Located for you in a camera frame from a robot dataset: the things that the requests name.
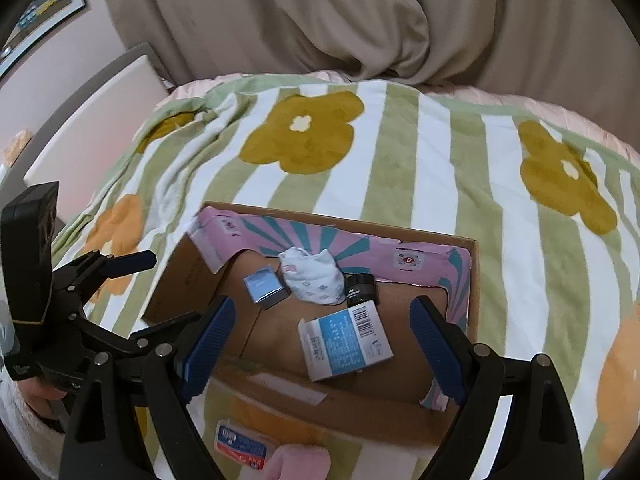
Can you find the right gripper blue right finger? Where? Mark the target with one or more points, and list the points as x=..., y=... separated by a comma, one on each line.
x=540, y=439

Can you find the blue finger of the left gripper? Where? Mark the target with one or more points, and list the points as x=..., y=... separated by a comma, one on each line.
x=117, y=267

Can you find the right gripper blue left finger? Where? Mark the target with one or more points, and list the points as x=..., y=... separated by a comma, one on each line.
x=103, y=439

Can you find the red blue floss pick box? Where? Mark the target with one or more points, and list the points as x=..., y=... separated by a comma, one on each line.
x=245, y=446

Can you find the white blue Super Deer box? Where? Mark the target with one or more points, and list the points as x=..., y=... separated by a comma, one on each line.
x=343, y=342

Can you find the black round jar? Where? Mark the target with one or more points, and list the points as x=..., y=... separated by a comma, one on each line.
x=360, y=288

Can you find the small blue grey box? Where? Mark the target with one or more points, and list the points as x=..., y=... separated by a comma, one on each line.
x=265, y=287

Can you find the white patterned sock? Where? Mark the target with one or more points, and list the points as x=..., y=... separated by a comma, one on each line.
x=314, y=278

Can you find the pink fluffy headband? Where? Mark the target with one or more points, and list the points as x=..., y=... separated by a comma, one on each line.
x=298, y=462

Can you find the person left hand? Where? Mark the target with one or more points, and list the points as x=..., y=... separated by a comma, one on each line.
x=41, y=396

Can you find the white headboard panel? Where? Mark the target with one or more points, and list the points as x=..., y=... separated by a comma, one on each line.
x=93, y=138

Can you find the pink teal cardboard box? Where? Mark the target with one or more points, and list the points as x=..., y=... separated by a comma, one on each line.
x=298, y=368

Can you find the green striped floral blanket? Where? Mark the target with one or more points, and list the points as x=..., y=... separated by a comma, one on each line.
x=552, y=201

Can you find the framed wall picture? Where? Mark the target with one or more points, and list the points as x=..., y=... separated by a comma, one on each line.
x=39, y=20

